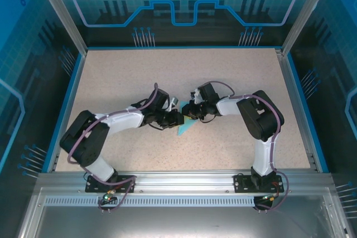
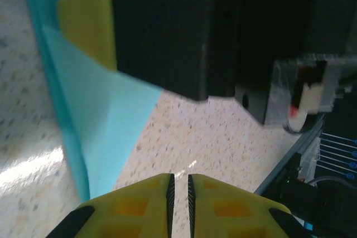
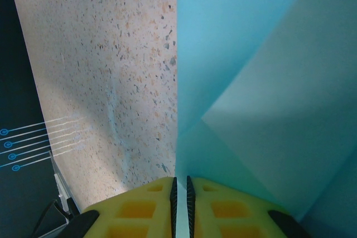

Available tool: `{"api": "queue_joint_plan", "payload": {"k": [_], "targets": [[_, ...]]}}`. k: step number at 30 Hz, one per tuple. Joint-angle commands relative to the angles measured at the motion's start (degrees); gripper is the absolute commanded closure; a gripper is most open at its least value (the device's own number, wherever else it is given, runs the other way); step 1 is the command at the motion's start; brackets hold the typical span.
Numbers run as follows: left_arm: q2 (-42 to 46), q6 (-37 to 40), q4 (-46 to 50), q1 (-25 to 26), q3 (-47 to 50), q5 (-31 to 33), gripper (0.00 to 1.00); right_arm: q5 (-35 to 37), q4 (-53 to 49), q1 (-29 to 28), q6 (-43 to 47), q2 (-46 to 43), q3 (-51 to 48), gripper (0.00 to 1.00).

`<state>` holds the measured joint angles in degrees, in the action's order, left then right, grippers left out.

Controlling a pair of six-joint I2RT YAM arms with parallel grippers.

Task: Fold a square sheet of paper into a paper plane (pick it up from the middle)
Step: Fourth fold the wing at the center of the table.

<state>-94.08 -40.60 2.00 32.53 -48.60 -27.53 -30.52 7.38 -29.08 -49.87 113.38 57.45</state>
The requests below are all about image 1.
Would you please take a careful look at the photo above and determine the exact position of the grey metal sheet panel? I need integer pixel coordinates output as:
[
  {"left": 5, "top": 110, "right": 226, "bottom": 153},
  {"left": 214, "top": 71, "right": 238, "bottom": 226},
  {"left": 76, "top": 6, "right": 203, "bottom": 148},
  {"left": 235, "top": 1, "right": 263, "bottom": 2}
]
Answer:
[{"left": 16, "top": 187, "right": 353, "bottom": 238}]

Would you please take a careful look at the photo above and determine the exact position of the small connector with green light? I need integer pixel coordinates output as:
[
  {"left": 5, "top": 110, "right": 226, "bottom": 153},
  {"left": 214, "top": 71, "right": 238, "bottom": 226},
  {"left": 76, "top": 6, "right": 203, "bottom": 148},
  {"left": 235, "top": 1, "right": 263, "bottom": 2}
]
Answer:
[
  {"left": 100, "top": 189, "right": 117, "bottom": 203},
  {"left": 260, "top": 192, "right": 280, "bottom": 202}
]

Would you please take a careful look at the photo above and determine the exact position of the aluminium frame post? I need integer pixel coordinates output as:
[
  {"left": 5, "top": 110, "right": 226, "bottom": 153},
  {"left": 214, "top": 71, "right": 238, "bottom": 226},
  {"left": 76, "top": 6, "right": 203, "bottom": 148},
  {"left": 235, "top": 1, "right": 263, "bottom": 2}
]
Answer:
[
  {"left": 31, "top": 0, "right": 89, "bottom": 55},
  {"left": 280, "top": 0, "right": 329, "bottom": 56}
]

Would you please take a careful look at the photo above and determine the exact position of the aluminium frame rail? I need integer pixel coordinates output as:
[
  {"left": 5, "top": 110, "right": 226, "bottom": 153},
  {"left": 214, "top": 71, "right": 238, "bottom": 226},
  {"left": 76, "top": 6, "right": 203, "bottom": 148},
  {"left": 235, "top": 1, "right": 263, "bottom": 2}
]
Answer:
[{"left": 36, "top": 168, "right": 335, "bottom": 194}]

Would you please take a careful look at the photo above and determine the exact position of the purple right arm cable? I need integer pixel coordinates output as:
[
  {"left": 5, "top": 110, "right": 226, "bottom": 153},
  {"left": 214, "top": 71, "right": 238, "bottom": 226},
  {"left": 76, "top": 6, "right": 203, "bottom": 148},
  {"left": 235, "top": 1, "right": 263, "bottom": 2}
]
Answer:
[{"left": 208, "top": 81, "right": 290, "bottom": 213}]

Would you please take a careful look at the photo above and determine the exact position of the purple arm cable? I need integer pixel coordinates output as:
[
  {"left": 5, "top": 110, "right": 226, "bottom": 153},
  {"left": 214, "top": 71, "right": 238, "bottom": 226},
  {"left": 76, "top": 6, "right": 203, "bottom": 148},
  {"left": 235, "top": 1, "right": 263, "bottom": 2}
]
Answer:
[
  {"left": 208, "top": 81, "right": 290, "bottom": 213},
  {"left": 67, "top": 82, "right": 158, "bottom": 213}
]

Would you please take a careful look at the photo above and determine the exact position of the slotted aluminium cable duct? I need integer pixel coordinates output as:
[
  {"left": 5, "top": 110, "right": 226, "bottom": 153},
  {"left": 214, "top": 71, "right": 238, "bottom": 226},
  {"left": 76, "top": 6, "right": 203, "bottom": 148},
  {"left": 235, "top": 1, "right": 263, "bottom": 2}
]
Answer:
[{"left": 44, "top": 196, "right": 326, "bottom": 208}]

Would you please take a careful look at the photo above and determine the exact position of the aluminium side rail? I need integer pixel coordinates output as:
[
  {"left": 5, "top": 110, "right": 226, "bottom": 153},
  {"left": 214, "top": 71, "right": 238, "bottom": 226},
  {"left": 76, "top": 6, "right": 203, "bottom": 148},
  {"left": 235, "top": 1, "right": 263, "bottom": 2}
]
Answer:
[{"left": 274, "top": 48, "right": 320, "bottom": 172}]

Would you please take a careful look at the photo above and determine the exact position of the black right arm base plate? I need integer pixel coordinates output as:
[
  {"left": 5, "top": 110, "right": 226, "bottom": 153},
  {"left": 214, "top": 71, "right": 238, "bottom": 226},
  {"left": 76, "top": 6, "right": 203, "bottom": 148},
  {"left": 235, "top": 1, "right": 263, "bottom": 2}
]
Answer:
[{"left": 233, "top": 173, "right": 283, "bottom": 193}]

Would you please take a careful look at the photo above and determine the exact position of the teal paper sheet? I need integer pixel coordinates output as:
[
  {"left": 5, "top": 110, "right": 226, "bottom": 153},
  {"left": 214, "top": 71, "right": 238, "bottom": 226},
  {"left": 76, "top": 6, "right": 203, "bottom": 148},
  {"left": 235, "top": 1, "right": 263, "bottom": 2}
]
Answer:
[{"left": 176, "top": 100, "right": 200, "bottom": 137}]

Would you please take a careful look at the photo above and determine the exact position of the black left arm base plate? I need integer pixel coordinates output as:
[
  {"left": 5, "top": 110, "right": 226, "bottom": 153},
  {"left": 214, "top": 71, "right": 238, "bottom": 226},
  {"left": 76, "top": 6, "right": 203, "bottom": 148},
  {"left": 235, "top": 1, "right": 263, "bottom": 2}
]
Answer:
[{"left": 85, "top": 174, "right": 137, "bottom": 193}]

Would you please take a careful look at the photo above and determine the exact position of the blue table edge trim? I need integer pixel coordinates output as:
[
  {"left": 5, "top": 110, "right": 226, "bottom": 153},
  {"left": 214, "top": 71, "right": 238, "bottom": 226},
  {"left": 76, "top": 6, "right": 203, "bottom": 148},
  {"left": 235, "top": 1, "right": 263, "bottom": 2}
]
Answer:
[
  {"left": 41, "top": 52, "right": 86, "bottom": 173},
  {"left": 286, "top": 52, "right": 330, "bottom": 173}
]

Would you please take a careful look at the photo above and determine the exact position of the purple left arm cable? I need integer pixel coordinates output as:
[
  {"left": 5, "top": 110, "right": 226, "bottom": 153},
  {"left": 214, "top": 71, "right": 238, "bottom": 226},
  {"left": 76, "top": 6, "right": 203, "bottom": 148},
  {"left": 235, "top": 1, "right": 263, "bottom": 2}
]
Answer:
[{"left": 67, "top": 82, "right": 158, "bottom": 213}]

